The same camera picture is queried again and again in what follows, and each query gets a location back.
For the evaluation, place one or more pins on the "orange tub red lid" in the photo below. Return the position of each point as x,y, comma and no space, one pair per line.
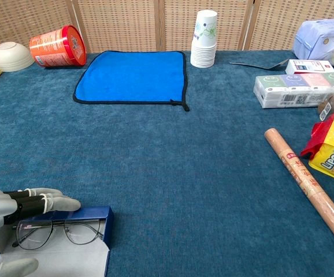
54,47

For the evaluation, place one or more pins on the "wicker folding screen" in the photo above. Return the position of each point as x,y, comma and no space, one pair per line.
120,26

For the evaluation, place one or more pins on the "pastel pocket tissue multipack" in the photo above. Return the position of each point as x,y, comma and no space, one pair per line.
288,89

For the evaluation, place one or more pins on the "metal spoon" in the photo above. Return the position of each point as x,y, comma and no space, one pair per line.
276,67

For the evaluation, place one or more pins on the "teal table cover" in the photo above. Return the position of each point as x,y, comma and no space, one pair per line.
198,216

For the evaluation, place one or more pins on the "beige bowl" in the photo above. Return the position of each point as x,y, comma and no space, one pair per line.
12,57

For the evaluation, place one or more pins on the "white paper cup stack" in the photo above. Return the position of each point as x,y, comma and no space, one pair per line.
204,43

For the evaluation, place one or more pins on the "blue and white notebook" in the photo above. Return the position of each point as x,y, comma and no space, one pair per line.
68,259

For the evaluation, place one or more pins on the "thin-framed eyeglasses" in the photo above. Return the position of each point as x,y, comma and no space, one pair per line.
80,233

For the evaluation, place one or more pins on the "pale blue tissue pack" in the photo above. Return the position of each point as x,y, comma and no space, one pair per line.
320,40

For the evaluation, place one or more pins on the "small white red box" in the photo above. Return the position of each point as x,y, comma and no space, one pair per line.
308,67

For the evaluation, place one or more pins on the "brown foil roll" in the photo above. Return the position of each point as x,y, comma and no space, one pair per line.
305,184

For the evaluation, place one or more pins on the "blue cloth black trim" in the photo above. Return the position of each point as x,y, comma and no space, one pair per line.
132,78

